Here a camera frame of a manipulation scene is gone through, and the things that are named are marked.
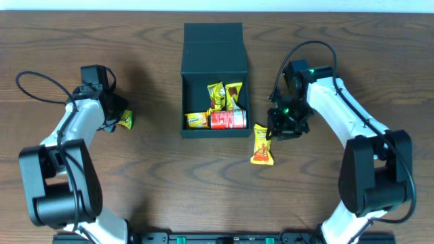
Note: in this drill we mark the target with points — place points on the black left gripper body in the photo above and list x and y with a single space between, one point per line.
118 104

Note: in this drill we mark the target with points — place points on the yellow Apollo cake packet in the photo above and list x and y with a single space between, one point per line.
217 96

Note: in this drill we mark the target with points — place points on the red Pringles can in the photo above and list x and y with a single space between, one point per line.
228 119

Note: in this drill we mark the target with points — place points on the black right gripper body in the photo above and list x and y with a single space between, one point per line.
290 121

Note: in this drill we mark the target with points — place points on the yellow orange snack packet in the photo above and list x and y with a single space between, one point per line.
262 154

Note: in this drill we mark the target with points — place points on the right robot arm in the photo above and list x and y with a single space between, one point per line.
376 172

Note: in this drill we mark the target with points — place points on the dark green box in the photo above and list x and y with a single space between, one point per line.
213 53

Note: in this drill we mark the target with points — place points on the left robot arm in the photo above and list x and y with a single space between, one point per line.
61 187

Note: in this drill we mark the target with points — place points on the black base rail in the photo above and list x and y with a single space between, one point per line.
223 238

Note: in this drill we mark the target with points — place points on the orange Le-mond biscuit packet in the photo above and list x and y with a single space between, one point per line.
197 120

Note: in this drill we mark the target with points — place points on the green Pandan snack packet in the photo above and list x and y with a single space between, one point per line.
126 119

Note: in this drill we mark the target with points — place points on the yellow chocolate wafer packet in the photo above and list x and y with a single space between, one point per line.
232 95

